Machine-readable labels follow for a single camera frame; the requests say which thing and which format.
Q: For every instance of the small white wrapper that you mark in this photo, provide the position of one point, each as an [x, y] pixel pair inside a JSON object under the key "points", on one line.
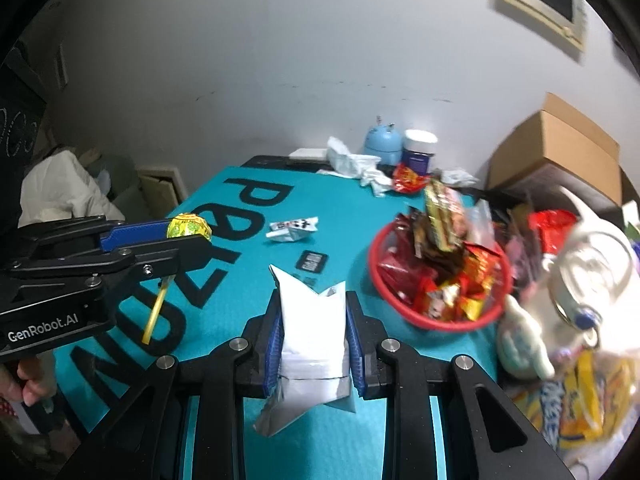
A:
{"points": [[460, 177]]}

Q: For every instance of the open cardboard box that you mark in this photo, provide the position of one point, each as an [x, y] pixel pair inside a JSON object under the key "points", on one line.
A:
{"points": [[560, 150]]}

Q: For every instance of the teal printed bubble mat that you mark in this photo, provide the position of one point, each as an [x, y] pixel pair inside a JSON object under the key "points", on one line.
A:
{"points": [[340, 240]]}

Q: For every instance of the red crumpled snack packet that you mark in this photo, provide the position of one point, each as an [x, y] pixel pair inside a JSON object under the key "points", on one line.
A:
{"points": [[410, 180]]}

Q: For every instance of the person's left hand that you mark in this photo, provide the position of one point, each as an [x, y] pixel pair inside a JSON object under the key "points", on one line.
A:
{"points": [[30, 385]]}

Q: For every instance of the yellow iced tea bottle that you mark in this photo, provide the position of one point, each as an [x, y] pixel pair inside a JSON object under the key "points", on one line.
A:
{"points": [[585, 400]]}

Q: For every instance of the yellow snack packet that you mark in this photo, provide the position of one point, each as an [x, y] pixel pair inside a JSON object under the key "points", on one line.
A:
{"points": [[475, 285]]}

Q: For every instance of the black and white snack packet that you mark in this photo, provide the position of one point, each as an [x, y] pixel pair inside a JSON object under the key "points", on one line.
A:
{"points": [[292, 227]]}

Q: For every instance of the white cartoon water bottle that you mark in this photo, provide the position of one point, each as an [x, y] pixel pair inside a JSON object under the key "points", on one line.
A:
{"points": [[585, 270]]}

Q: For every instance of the crumpled white tissue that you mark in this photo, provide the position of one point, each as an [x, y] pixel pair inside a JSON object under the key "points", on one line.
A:
{"points": [[355, 162]]}

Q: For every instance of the dark jar with white lid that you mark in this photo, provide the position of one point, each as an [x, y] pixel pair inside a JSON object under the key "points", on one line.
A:
{"points": [[419, 152]]}

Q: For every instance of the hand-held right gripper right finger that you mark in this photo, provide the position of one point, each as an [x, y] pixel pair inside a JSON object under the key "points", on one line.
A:
{"points": [[356, 347]]}

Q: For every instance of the flat white box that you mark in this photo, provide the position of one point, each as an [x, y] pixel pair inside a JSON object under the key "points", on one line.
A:
{"points": [[307, 154]]}

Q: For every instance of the small black packet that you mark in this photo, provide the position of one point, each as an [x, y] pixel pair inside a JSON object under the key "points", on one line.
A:
{"points": [[312, 261]]}

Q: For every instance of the white foil snack packet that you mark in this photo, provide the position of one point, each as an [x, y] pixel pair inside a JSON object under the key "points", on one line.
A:
{"points": [[310, 320]]}

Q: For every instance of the clear zip bag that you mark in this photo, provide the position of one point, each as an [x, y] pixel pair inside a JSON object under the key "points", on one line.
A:
{"points": [[482, 220]]}

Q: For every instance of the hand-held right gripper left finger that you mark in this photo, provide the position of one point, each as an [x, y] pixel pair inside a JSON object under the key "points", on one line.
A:
{"points": [[272, 345]]}

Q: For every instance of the wooden wall panel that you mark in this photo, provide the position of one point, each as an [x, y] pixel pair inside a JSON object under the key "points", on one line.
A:
{"points": [[160, 185]]}

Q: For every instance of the brown striped snack packet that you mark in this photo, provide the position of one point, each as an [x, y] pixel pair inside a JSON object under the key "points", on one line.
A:
{"points": [[442, 215]]}

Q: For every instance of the blue round humidifier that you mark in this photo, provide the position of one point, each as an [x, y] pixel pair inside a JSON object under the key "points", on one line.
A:
{"points": [[382, 140]]}

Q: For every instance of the yellow green lollipop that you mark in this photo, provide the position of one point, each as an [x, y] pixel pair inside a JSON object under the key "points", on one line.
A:
{"points": [[190, 225]]}

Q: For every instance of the red plastic packaging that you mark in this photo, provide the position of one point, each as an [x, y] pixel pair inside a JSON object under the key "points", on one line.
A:
{"points": [[550, 230]]}

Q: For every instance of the red plastic basket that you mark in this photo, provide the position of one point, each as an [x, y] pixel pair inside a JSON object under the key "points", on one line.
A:
{"points": [[450, 324]]}

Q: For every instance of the red gold snack packet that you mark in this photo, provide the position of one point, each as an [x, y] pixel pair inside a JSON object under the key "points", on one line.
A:
{"points": [[400, 275]]}

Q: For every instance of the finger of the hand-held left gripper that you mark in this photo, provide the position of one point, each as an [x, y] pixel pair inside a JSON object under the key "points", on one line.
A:
{"points": [[132, 234], [170, 255]]}

